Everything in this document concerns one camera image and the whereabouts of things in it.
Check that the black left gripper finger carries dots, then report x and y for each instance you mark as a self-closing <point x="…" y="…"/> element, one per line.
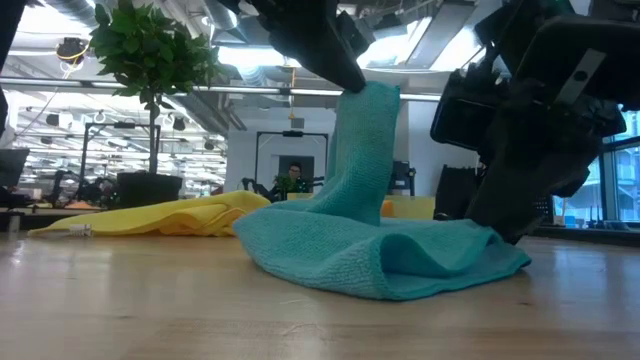
<point x="330" y="55"/>

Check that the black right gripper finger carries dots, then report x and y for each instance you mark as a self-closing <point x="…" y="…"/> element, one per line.
<point x="530" y="175"/>

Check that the orange microfiber towel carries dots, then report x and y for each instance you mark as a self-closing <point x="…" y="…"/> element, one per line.
<point x="387" y="209"/>

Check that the teal microfiber towel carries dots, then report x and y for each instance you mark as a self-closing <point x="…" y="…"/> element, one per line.
<point x="360" y="250"/>

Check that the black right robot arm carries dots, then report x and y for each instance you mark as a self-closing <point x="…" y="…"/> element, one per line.
<point x="520" y="30"/>

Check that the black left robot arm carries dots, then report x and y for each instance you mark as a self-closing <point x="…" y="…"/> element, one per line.
<point x="7" y="20"/>

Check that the black background robot arm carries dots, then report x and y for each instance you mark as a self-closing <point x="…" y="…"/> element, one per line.
<point x="95" y="190"/>

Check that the yellow microfiber towel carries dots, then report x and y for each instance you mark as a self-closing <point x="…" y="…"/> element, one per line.
<point x="175" y="217"/>

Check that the black office chair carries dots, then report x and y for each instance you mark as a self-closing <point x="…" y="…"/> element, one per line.
<point x="452" y="192"/>

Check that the yellow translucent plastic bin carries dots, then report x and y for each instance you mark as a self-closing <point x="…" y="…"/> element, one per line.
<point x="412" y="207"/>

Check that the person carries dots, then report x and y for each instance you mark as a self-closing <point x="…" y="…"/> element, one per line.
<point x="296" y="172"/>

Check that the black background equipment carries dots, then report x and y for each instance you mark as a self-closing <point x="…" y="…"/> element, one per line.
<point x="402" y="177"/>

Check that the small green desk plant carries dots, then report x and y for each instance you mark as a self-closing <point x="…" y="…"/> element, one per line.
<point x="285" y="185"/>

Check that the green artificial plant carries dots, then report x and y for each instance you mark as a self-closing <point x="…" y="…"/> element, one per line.
<point x="150" y="50"/>

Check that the dark computer monitor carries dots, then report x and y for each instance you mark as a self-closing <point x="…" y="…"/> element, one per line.
<point x="14" y="167"/>

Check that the black background station frame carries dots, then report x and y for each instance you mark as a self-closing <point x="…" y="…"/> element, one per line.
<point x="292" y="133"/>
<point x="122" y="125"/>

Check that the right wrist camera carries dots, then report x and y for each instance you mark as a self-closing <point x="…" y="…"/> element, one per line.
<point x="465" y="115"/>

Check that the black ceiling dome camera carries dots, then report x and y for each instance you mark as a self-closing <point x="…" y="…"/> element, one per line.
<point x="71" y="48"/>

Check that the black aluminium rig frame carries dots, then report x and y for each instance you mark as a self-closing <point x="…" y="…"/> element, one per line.
<point x="30" y="217"/>

